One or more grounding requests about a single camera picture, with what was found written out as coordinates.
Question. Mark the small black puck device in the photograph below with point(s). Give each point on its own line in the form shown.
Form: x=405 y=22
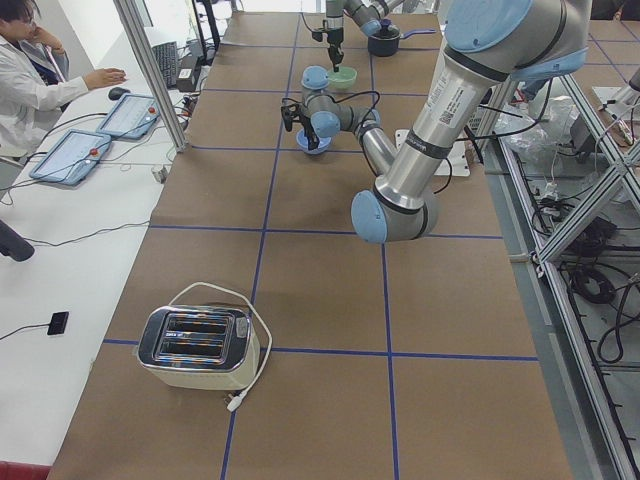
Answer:
x=58 y=323

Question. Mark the cream and chrome toaster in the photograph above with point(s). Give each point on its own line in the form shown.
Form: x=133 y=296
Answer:
x=200 y=347

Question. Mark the blue bowl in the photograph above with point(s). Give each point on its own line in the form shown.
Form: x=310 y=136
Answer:
x=303 y=144

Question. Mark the blue teach pendant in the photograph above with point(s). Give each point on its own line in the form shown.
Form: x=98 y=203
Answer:
x=72 y=158
x=131 y=117

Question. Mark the near blue teach pendant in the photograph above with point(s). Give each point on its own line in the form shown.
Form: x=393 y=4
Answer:
x=72 y=158

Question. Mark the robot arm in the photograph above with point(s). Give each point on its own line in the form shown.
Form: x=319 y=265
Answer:
x=485 y=44
x=367 y=17

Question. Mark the green bowl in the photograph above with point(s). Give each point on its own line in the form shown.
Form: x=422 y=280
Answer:
x=343 y=79

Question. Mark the aluminium frame post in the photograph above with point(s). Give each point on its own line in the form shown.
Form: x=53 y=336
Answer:
x=135 y=31

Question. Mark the person in white coat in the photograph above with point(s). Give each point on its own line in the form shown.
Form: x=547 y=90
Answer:
x=35 y=82

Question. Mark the black keyboard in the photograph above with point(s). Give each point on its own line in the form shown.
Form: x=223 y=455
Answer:
x=166 y=57

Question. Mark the far blue teach pendant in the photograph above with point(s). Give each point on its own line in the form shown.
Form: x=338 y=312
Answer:
x=131 y=117

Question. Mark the black computer mouse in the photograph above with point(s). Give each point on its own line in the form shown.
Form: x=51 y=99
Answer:
x=116 y=93

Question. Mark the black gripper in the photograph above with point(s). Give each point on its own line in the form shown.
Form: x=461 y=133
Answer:
x=305 y=121
x=334 y=36

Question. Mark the dark blue saucepan with lid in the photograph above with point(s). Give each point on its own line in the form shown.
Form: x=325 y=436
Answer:
x=385 y=42

